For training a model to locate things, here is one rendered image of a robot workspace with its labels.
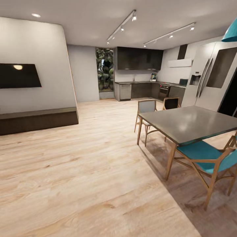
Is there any poster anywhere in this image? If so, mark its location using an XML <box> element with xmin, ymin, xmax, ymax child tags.
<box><xmin>150</xmin><ymin>72</ymin><xmax>157</xmax><ymax>82</ymax></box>

